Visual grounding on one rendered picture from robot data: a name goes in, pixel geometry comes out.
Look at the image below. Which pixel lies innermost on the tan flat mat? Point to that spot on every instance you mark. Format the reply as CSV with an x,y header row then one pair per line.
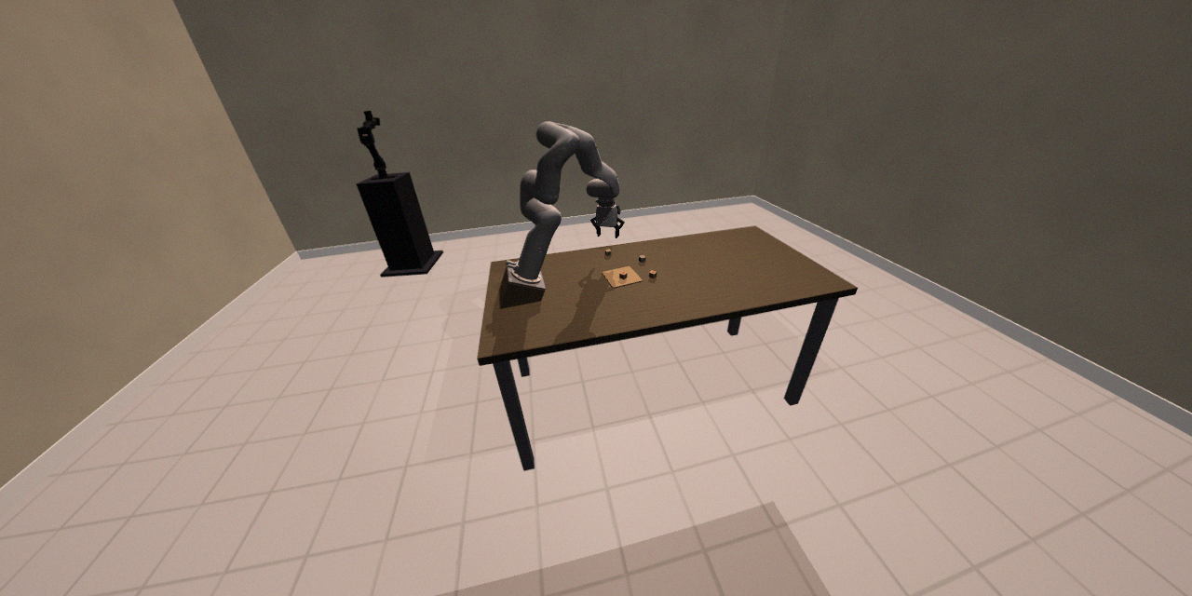
x,y
612,277

